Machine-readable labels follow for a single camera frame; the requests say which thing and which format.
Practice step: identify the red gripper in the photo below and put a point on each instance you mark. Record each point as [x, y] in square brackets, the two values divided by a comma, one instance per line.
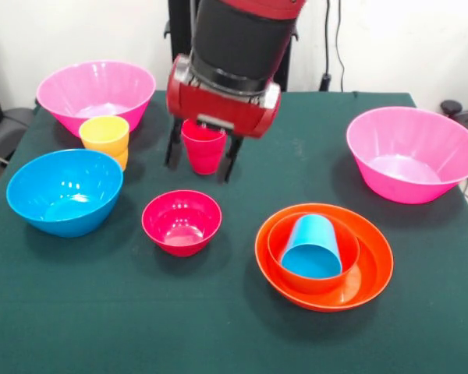
[218, 107]

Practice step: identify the small red plastic bowl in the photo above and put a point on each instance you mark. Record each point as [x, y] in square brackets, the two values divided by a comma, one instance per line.
[179, 222]

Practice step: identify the blue plastic cup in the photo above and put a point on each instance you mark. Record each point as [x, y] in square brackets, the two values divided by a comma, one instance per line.
[312, 241]

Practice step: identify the small orange plastic bowl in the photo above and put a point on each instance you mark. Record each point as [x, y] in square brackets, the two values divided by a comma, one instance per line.
[351, 249]

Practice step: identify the large orange plastic bowl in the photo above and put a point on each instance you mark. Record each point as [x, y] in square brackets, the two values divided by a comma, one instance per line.
[376, 269]

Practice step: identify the large pink plastic bowl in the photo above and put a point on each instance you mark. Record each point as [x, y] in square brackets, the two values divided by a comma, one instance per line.
[97, 89]
[413, 156]

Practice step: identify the red plastic cup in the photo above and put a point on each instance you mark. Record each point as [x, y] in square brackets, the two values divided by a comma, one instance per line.
[203, 156]

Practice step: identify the yellow plastic cup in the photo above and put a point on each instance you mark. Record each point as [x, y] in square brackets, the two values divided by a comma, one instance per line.
[105, 136]

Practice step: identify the blue plastic bowl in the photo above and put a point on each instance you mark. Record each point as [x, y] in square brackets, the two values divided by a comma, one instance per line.
[62, 195]

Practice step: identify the dark green tablecloth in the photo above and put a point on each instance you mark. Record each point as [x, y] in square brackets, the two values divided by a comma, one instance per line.
[101, 331]

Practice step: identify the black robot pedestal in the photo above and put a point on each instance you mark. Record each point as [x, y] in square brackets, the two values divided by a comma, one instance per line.
[179, 39]

